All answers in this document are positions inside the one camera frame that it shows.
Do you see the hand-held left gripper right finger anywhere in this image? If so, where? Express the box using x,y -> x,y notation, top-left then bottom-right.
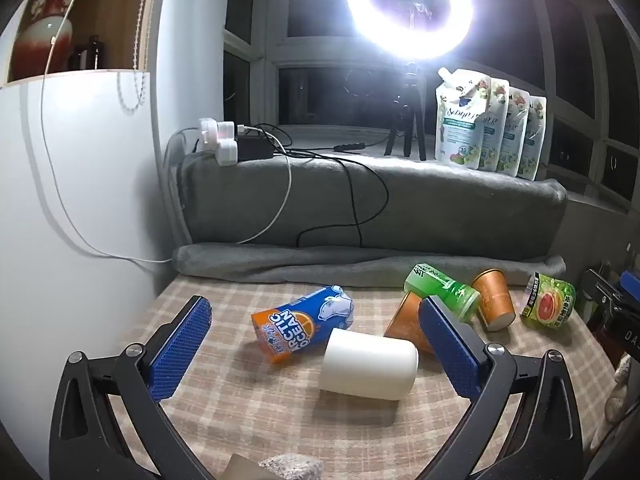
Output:
417,296 -> 584,480

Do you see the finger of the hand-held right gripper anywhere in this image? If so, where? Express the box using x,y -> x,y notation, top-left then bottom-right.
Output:
580,267 -> 640,312

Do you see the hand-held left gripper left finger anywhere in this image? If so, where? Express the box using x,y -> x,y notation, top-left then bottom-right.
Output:
49,296 -> 213,480

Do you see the white cup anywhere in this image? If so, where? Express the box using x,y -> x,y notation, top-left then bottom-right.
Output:
320,328 -> 419,402

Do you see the orange paper cup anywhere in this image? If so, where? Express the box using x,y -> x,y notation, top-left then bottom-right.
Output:
471,269 -> 517,332
383,291 -> 438,356

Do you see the fuzzy beige cloth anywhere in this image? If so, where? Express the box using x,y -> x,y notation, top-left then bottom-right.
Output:
604,354 -> 640,422

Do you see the green can with grapefruit print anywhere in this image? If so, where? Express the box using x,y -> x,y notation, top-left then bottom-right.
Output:
520,273 -> 577,331

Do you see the green tea can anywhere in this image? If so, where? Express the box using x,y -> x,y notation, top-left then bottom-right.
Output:
403,263 -> 482,324

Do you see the blue orange Ocean can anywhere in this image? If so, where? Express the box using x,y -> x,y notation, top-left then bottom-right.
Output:
250,285 -> 354,365

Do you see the brown paper piece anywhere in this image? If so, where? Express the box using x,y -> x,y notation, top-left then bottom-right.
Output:
220,453 -> 268,480

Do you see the grey blanket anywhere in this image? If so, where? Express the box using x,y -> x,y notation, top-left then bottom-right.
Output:
171,151 -> 569,292

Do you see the white spouted refill pouch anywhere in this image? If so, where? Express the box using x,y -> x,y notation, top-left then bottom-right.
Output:
499,87 -> 532,177
479,77 -> 511,172
434,67 -> 494,169
519,95 -> 547,182

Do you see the fuzzy grey cloth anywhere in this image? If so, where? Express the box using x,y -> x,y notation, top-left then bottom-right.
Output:
259,452 -> 325,480

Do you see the white shelf cabinet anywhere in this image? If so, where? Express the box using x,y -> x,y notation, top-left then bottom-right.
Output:
0,0 -> 173,471

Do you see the white power strip with plugs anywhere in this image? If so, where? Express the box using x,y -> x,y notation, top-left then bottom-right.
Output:
196,117 -> 247,167

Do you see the black power adapter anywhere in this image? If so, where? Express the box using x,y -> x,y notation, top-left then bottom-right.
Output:
235,132 -> 277,162

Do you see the black tripod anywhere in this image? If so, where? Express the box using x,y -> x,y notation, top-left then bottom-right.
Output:
383,60 -> 427,162

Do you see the dark glass bottle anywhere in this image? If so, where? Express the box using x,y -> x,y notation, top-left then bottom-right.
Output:
69,34 -> 107,71

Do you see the red and white vase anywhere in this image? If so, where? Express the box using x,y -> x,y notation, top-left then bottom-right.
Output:
9,0 -> 82,82

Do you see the white cable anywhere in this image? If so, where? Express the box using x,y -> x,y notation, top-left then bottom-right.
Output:
235,124 -> 293,245
39,0 -> 175,266

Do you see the black cable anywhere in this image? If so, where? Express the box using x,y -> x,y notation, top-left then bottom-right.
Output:
247,124 -> 392,249

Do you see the window frame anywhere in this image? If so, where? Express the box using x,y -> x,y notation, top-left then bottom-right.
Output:
222,0 -> 640,203

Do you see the white bead cord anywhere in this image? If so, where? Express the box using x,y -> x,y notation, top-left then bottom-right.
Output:
116,0 -> 157,114

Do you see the ring light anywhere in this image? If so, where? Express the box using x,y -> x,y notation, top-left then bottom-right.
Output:
342,0 -> 475,64

